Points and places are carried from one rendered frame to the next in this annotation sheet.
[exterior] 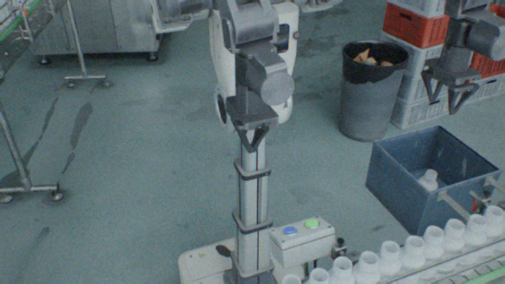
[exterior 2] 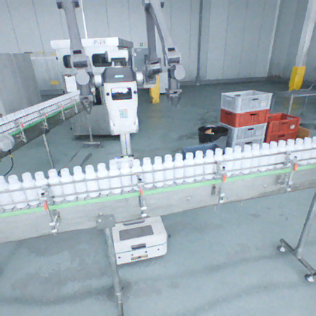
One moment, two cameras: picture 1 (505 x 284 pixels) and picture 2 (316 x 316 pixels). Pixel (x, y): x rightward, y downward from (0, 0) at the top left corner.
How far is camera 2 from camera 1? 69 cm
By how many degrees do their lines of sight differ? 13
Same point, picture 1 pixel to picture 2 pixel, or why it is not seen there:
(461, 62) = (173, 84)
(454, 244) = (178, 163)
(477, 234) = (189, 160)
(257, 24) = (80, 59)
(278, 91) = (82, 79)
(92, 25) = (98, 122)
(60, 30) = (84, 124)
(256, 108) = (84, 92)
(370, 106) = not seen: hidden behind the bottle
